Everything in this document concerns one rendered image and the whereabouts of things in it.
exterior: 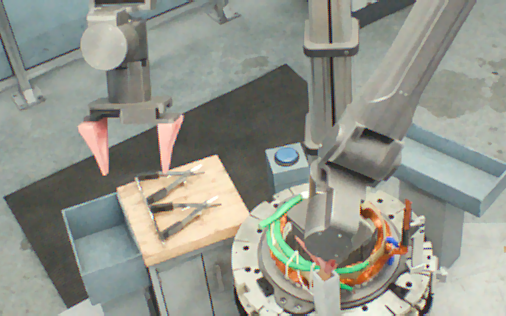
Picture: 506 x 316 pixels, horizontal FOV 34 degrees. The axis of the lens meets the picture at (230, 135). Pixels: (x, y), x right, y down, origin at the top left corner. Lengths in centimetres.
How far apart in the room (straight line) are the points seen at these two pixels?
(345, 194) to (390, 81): 15
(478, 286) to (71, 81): 240
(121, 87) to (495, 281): 94
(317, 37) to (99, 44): 71
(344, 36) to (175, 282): 57
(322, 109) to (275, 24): 213
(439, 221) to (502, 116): 175
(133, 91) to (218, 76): 249
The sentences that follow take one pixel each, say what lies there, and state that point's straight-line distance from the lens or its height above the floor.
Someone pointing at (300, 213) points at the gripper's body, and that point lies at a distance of 111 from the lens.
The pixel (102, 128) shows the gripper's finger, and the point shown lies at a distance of 111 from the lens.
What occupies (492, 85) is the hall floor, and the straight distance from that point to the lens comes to 345.
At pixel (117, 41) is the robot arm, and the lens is 98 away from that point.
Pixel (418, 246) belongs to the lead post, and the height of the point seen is 115.
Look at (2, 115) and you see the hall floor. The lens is 363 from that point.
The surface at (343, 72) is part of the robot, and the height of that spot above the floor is 111.
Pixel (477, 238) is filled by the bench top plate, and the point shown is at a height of 78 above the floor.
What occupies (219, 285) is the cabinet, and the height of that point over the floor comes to 93.
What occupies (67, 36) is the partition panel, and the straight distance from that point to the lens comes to 360.
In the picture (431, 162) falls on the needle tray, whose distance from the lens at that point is 159.
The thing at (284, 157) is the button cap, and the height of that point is 104.
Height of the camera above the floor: 211
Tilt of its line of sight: 41 degrees down
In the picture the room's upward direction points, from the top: 8 degrees counter-clockwise
